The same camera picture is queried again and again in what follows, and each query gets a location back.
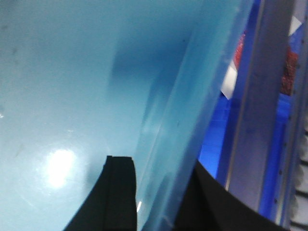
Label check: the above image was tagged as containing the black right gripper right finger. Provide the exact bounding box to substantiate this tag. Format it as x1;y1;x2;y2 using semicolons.
172;162;284;231

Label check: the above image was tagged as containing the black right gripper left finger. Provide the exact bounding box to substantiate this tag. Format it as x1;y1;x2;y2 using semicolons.
65;156;137;231

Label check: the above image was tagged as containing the light blue plastic box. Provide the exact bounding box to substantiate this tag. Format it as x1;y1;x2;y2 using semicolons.
0;0;253;231

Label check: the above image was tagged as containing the blue bin lower shelf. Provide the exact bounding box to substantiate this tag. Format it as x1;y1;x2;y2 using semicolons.
199;0;306;218

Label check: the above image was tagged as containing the metal shelf rack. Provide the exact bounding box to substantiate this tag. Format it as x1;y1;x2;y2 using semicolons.
217;0;308;227

